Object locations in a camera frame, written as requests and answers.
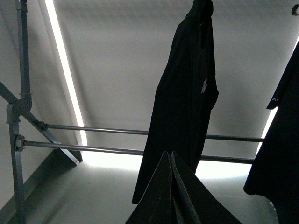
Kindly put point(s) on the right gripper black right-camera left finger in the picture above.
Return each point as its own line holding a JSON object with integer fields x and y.
{"x": 155, "y": 205}

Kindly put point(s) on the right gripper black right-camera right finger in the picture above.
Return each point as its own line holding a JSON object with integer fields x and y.
{"x": 199, "y": 205}

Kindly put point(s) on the black printed t-shirt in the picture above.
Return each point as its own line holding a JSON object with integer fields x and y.
{"x": 185, "y": 96}

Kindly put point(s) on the black hanger hook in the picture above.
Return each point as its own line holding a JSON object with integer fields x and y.
{"x": 295, "y": 10}

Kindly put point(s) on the black shirt hanging at right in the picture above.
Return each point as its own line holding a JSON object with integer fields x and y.
{"x": 275, "y": 171}

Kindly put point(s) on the upper grey metal rail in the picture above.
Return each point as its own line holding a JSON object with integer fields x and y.
{"x": 141, "y": 132}

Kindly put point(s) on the grey metal rail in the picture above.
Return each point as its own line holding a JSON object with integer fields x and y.
{"x": 126, "y": 151}
{"x": 141, "y": 132}

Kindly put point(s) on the lower grey metal rail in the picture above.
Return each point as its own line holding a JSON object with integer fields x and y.
{"x": 126, "y": 151}

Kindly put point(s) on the grey pipe frame with joints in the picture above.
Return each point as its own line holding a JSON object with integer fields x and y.
{"x": 17, "y": 107}

